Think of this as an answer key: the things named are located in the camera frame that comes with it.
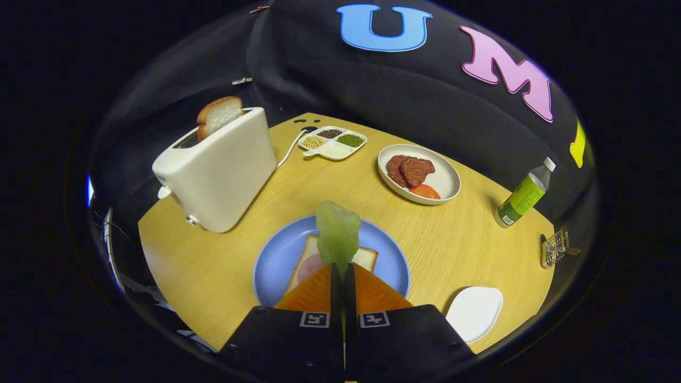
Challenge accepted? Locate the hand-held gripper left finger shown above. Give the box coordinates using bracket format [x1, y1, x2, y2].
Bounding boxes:
[217, 262, 345, 383]

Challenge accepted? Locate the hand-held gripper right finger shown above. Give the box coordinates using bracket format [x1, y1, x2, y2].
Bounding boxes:
[345, 262, 478, 383]

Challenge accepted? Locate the green lettuce leaf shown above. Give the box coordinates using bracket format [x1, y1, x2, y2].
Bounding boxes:
[315, 201, 362, 278]

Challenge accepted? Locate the toasted bread slice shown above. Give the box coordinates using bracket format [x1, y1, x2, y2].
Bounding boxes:
[196, 96, 245, 141]

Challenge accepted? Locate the pink ham slice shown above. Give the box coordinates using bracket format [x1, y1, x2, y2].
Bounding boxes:
[297, 253, 326, 284]

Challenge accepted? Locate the white bread slice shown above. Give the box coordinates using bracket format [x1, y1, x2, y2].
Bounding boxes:
[283, 235, 379, 296]

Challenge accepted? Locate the blue round plate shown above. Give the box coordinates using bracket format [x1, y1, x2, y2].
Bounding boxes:
[253, 214, 410, 308]

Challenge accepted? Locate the white leaf-shaped plate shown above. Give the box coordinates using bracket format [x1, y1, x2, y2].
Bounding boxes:
[445, 286, 504, 344]

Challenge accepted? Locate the red tomato slice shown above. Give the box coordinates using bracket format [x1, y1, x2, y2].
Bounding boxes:
[409, 184, 442, 200]

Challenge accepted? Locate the brown meat patty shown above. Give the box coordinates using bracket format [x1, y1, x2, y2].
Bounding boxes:
[400, 157, 436, 188]
[386, 155, 413, 188]

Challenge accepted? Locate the white divided bean dish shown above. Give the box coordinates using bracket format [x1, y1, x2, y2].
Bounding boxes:
[297, 126, 368, 161]

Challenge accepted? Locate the white round plate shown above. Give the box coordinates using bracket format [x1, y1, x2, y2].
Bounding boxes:
[377, 144, 462, 205]

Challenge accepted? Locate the white toaster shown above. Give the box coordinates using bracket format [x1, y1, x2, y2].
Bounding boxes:
[152, 106, 278, 234]

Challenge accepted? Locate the green label plastic bottle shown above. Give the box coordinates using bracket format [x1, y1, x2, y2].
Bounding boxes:
[497, 157, 557, 228]

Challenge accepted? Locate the black backdrop cloth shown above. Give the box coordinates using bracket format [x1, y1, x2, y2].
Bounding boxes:
[88, 0, 596, 298]

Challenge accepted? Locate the white toaster cable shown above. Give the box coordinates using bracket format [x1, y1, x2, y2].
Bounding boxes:
[277, 127, 318, 169]

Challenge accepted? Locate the small wire basket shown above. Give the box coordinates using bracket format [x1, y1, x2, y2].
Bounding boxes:
[541, 229, 570, 268]

